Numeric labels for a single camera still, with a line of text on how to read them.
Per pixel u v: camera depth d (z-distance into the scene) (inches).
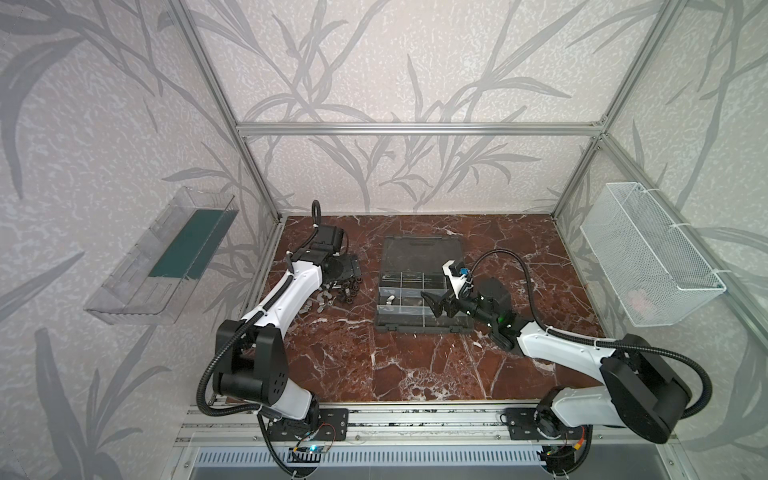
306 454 28.4
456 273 27.4
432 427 29.5
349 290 38.6
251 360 17.2
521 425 28.9
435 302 28.4
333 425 28.6
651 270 25.1
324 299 37.8
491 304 24.9
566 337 20.9
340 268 31.5
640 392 16.6
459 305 28.5
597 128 37.3
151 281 25.3
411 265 43.1
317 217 27.9
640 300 29.1
